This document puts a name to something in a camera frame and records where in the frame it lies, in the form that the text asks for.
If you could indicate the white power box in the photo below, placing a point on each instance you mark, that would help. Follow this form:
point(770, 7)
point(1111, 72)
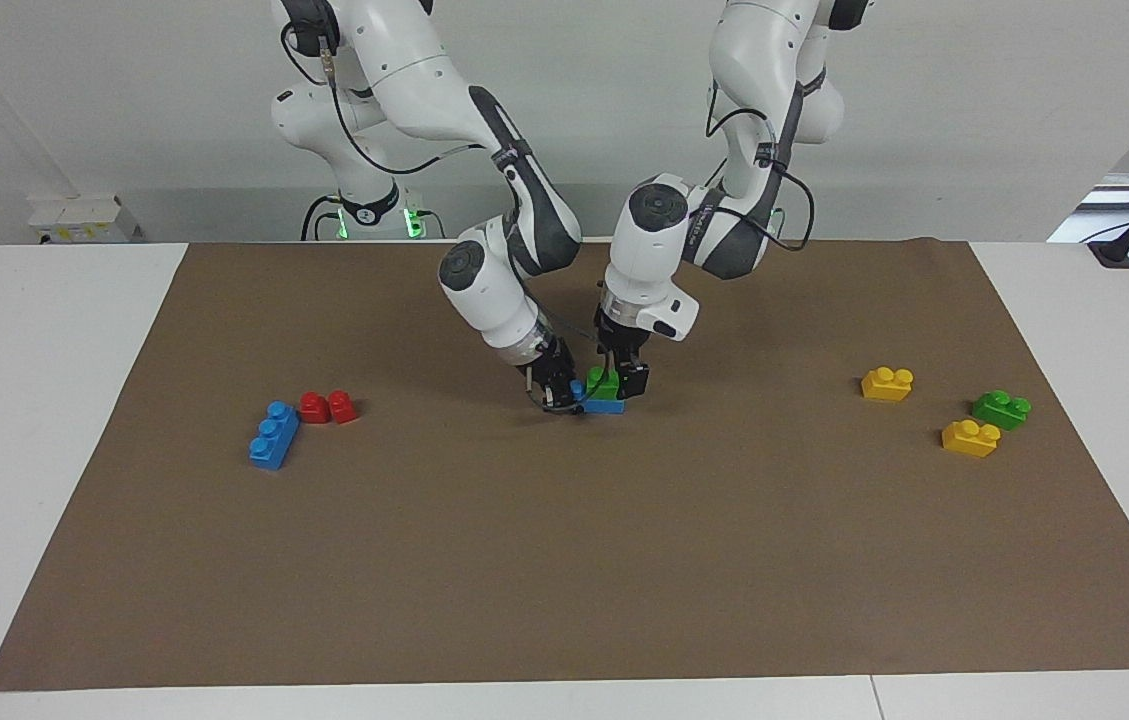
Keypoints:
point(79, 220)

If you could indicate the green two-stud toy block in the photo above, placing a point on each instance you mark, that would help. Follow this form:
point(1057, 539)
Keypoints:
point(1000, 411)
point(604, 386)

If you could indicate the red two-stud toy block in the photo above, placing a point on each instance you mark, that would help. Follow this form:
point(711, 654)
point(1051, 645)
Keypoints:
point(329, 408)

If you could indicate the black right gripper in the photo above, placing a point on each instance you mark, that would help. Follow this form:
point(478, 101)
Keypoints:
point(552, 370)

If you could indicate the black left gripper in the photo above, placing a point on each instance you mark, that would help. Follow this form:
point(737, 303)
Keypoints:
point(624, 345)

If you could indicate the yellow two-stud toy block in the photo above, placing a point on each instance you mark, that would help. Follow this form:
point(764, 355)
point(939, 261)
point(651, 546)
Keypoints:
point(969, 440)
point(886, 386)

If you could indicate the blue three-stud toy block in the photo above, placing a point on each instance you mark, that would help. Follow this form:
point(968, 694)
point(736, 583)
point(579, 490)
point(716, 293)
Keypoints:
point(272, 440)
point(606, 406)

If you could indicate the brown table mat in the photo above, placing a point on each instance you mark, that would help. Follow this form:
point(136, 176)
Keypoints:
point(564, 540)

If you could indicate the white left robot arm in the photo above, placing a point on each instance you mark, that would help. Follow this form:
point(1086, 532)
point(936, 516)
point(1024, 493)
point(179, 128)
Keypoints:
point(649, 240)

